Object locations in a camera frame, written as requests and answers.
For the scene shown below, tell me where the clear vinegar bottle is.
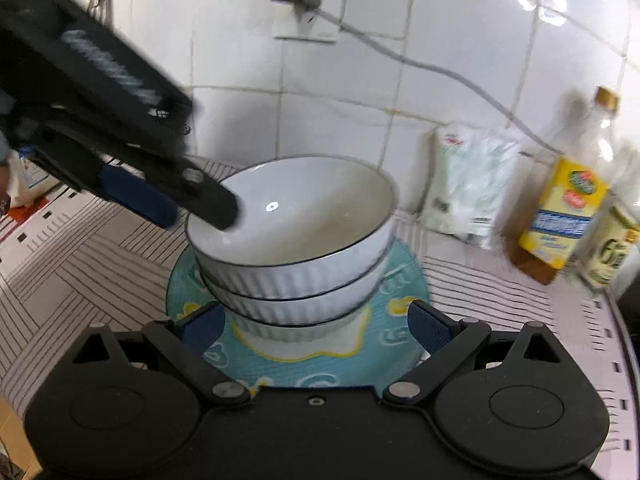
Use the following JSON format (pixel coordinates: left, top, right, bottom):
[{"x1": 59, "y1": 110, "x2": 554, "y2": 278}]
[{"x1": 570, "y1": 140, "x2": 640, "y2": 291}]

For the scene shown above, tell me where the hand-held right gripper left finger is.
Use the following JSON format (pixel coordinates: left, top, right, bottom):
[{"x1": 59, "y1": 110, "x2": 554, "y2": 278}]
[{"x1": 70, "y1": 301, "x2": 251, "y2": 406}]

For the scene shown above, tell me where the white salt bag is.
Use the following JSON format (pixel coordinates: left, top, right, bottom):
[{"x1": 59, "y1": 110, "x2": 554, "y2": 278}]
[{"x1": 417, "y1": 122, "x2": 521, "y2": 251}]

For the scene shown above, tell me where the yellow label cooking wine bottle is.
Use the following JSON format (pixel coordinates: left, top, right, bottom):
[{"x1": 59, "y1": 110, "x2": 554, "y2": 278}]
[{"x1": 517, "y1": 86, "x2": 622, "y2": 286}]

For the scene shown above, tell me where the white rice cooker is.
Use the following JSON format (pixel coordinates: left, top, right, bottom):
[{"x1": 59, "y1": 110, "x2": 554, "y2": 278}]
[{"x1": 7, "y1": 152, "x2": 68, "y2": 209}]

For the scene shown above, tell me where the white wall socket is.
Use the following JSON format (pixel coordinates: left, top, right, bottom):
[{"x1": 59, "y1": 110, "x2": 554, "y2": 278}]
[{"x1": 272, "y1": 0, "x2": 341, "y2": 43}]

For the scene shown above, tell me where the white ribbed bowl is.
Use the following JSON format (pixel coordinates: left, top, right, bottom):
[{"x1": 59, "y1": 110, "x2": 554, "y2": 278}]
[
  {"x1": 230, "y1": 305, "x2": 371, "y2": 356},
  {"x1": 185, "y1": 156, "x2": 401, "y2": 296},
  {"x1": 200, "y1": 255, "x2": 393, "y2": 323}
]

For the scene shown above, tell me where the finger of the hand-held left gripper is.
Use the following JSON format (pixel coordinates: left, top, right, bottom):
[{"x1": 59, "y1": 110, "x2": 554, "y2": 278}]
[
  {"x1": 32, "y1": 122, "x2": 240, "y2": 231},
  {"x1": 17, "y1": 144, "x2": 180, "y2": 229}
]

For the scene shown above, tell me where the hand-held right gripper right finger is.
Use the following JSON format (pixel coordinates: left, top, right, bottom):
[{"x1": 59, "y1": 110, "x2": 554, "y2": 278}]
[{"x1": 382, "y1": 299, "x2": 566, "y2": 406}]

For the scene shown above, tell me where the blue fried egg plate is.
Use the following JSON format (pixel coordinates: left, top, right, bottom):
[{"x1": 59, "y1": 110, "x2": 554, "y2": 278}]
[{"x1": 166, "y1": 237, "x2": 431, "y2": 391}]

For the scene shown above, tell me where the striped tablecloth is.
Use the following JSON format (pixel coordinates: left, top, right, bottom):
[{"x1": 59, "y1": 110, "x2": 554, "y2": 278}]
[{"x1": 0, "y1": 157, "x2": 640, "y2": 411}]

